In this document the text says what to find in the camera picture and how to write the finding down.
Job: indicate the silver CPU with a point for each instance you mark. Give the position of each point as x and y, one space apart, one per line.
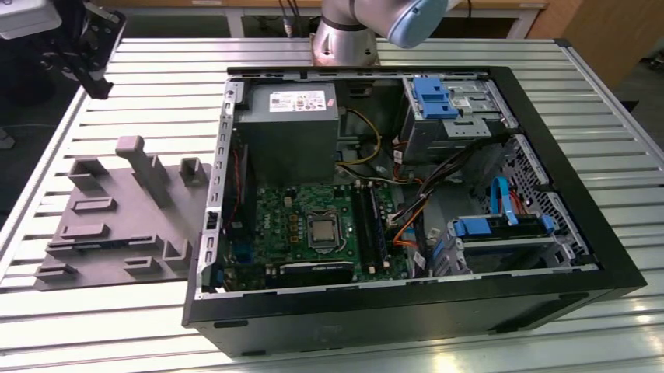
323 231

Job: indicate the metal disk bay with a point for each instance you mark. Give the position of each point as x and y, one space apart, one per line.
508 242

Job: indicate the grey power supply unit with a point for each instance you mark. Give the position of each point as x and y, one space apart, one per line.
285 147

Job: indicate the blue plastic drive latch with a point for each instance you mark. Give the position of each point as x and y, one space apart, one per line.
434 101

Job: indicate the black graphics card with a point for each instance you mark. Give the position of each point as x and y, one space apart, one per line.
312 272

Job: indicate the green motherboard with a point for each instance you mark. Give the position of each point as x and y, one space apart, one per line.
276 202

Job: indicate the metal drive cage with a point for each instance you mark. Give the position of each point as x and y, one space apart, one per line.
467 132

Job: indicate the blue video port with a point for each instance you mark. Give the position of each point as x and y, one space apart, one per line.
218 277

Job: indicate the black RAM slot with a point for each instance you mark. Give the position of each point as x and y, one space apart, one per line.
359 233

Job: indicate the black open PC case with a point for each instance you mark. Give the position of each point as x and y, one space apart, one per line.
364 322

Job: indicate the grey parts rack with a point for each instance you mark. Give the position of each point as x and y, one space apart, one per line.
130 217

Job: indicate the wooden cabinet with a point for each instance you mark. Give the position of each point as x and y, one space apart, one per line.
607 35

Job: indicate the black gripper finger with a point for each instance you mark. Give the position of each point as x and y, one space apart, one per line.
65 62
104 42

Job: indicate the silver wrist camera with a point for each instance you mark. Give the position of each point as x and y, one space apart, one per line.
26 19

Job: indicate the hard disk in blue carrier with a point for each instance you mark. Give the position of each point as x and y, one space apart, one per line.
480 227

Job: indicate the blue expansion slot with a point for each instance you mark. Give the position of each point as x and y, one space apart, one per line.
244 252

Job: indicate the white framed workbench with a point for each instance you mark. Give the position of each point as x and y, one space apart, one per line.
527 23

